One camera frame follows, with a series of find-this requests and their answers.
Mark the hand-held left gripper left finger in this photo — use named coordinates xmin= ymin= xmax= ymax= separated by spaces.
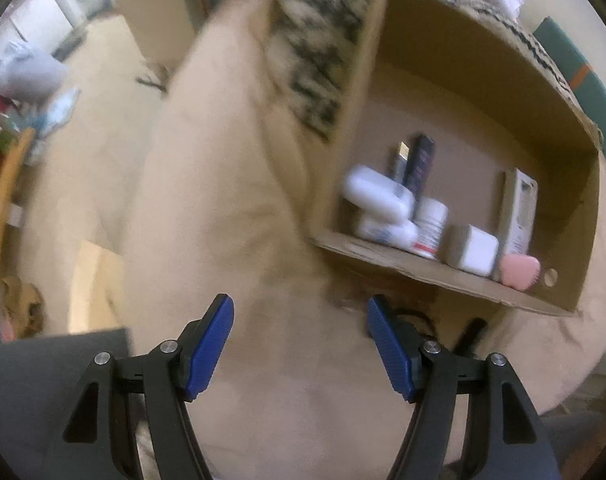
xmin=48 ymin=294 xmax=235 ymax=480

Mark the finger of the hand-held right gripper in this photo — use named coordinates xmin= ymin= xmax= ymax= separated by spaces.
xmin=453 ymin=317 xmax=488 ymax=357

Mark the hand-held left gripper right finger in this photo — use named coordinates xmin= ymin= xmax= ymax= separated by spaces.
xmin=367 ymin=295 xmax=566 ymax=480

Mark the pink heart-shaped sponge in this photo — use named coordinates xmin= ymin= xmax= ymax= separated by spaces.
xmin=499 ymin=254 xmax=541 ymax=292

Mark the white charger adapter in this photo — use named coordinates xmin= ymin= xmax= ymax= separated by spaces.
xmin=445 ymin=224 xmax=500 ymax=277

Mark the white tall carton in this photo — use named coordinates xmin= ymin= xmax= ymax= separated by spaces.
xmin=493 ymin=167 xmax=539 ymax=281

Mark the black cosmetic tube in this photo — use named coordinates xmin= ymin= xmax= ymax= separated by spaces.
xmin=403 ymin=133 xmax=435 ymax=198

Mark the brown cardboard box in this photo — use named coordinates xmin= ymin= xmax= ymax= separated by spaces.
xmin=248 ymin=0 xmax=604 ymax=317

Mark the small white plastic bottle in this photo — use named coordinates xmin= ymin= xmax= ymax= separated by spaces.
xmin=357 ymin=217 xmax=419 ymax=250

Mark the white pill bottle red label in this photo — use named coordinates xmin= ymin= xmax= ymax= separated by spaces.
xmin=410 ymin=197 xmax=449 ymax=260

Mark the flat cardboard piece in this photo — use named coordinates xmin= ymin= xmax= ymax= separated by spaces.
xmin=70 ymin=240 xmax=131 ymax=333

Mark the grey blue cloth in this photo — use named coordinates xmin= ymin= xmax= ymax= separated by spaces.
xmin=448 ymin=410 xmax=604 ymax=480

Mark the beige bed sheet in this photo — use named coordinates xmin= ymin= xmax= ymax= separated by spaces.
xmin=123 ymin=0 xmax=606 ymax=480

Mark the dark grey cloth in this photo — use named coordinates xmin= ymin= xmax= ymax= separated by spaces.
xmin=0 ymin=327 xmax=134 ymax=480

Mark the wooden chair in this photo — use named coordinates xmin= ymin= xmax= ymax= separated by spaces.
xmin=0 ymin=120 xmax=36 ymax=291

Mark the teal pillow orange stripe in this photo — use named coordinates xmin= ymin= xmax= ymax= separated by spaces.
xmin=533 ymin=16 xmax=606 ymax=171

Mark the blue white plastic bag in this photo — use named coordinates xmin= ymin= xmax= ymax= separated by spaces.
xmin=30 ymin=87 xmax=81 ymax=161

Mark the beige black patterned fuzzy blanket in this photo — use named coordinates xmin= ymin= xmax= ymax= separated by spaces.
xmin=265 ymin=0 xmax=576 ymax=141

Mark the grey plastic bag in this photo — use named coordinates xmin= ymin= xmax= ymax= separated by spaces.
xmin=0 ymin=42 xmax=68 ymax=101

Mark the black hair tie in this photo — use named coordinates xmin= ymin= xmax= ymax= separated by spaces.
xmin=390 ymin=310 xmax=439 ymax=341

